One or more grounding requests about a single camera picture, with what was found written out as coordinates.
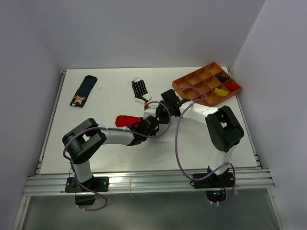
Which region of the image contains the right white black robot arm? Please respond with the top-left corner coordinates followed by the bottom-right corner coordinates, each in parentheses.
top-left (155, 89), bottom-right (244, 187)

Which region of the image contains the red rolled sock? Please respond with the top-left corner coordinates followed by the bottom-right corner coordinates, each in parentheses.
top-left (224, 81), bottom-right (240, 92)

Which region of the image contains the black white striped sock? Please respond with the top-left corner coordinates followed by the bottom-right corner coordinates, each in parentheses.
top-left (131, 78), bottom-right (152, 104)

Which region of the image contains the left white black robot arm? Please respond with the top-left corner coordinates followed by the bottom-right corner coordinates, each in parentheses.
top-left (62, 116), bottom-right (159, 191)

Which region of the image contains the yellow rolled sock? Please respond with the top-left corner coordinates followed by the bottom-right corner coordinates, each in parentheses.
top-left (214, 88), bottom-right (229, 98)

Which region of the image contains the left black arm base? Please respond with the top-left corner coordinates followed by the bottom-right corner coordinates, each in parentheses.
top-left (65, 176), bottom-right (109, 206)

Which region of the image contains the red Christmas sock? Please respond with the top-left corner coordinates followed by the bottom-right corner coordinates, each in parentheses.
top-left (115, 115), bottom-right (143, 127)

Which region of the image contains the navy patterned sock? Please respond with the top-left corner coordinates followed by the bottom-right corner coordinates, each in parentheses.
top-left (70, 75), bottom-right (97, 108)

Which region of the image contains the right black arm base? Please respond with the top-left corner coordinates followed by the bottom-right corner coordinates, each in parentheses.
top-left (189, 171), bottom-right (234, 189)

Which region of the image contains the dark green rolled sock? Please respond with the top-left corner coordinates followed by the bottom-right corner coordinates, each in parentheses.
top-left (215, 75), bottom-right (229, 83)

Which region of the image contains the orange compartment tray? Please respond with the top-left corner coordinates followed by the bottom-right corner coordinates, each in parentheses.
top-left (172, 62), bottom-right (242, 107)

